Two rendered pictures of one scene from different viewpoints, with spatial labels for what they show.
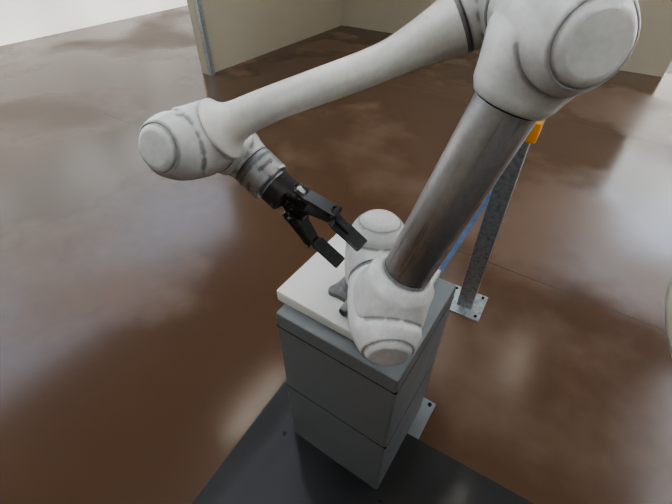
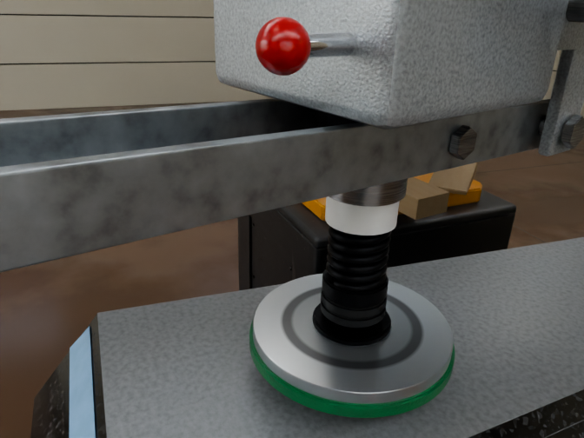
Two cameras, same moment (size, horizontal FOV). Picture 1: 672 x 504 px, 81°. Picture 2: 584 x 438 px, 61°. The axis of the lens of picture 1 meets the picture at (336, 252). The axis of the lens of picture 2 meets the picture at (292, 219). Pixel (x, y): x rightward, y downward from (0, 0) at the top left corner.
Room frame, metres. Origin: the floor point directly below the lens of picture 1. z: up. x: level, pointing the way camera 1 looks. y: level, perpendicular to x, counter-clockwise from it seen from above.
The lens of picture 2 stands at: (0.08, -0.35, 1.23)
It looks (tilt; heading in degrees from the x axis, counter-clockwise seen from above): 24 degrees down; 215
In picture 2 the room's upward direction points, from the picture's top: 2 degrees clockwise
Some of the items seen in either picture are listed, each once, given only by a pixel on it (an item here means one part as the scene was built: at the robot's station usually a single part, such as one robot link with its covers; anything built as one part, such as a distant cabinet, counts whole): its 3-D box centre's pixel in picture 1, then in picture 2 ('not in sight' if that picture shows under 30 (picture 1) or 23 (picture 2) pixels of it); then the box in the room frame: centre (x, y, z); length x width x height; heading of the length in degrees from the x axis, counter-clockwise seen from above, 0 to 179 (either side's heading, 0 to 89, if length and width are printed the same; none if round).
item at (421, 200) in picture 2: not in sight; (402, 191); (-0.99, -0.78, 0.81); 0.20 x 0.10 x 0.05; 67
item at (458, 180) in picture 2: not in sight; (454, 172); (-1.23, -0.74, 0.80); 0.20 x 0.10 x 0.05; 11
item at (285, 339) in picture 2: not in sight; (350, 326); (-0.32, -0.55, 0.90); 0.21 x 0.21 x 0.01
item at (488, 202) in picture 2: not in sight; (354, 289); (-1.16, -0.97, 0.37); 0.66 x 0.66 x 0.74; 59
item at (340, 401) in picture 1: (363, 370); not in sight; (0.79, -0.10, 0.40); 0.50 x 0.50 x 0.80; 56
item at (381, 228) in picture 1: (376, 251); not in sight; (0.77, -0.11, 1.00); 0.18 x 0.16 x 0.22; 1
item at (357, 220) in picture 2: not in sight; (361, 203); (-0.32, -0.55, 1.05); 0.07 x 0.07 x 0.04
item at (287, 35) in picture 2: not in sight; (313, 45); (-0.18, -0.52, 1.20); 0.08 x 0.03 x 0.03; 163
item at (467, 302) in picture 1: (490, 226); not in sight; (1.45, -0.72, 0.54); 0.20 x 0.20 x 1.09; 59
